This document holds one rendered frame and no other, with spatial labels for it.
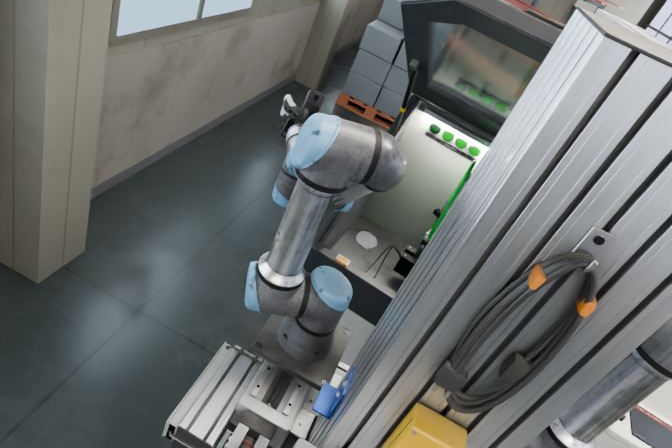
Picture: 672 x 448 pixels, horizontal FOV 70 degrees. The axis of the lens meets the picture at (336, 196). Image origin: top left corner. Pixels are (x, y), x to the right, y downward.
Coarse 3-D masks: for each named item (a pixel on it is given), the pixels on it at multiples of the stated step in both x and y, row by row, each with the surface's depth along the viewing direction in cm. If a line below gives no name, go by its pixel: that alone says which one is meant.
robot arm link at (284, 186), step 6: (282, 168) 128; (282, 174) 128; (288, 174) 127; (282, 180) 129; (288, 180) 128; (294, 180) 127; (276, 186) 131; (282, 186) 129; (288, 186) 129; (294, 186) 129; (276, 192) 131; (282, 192) 130; (288, 192) 130; (276, 198) 132; (282, 198) 131; (288, 198) 131; (282, 204) 132
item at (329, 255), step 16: (320, 256) 177; (336, 256) 178; (352, 272) 174; (352, 288) 177; (368, 288) 174; (384, 288) 173; (352, 304) 180; (368, 304) 176; (384, 304) 173; (368, 320) 179
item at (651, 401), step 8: (664, 384) 167; (656, 392) 168; (664, 392) 167; (648, 400) 169; (656, 400) 169; (664, 400) 168; (656, 408) 169; (664, 408) 168; (664, 416) 169; (600, 440) 158; (608, 440) 156; (616, 440) 156
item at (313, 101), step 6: (312, 90) 136; (306, 96) 137; (312, 96) 135; (318, 96) 136; (324, 96) 137; (306, 102) 136; (312, 102) 136; (318, 102) 137; (306, 108) 136; (312, 108) 136; (318, 108) 137; (300, 114) 135; (306, 114) 136; (312, 114) 136; (300, 120) 135
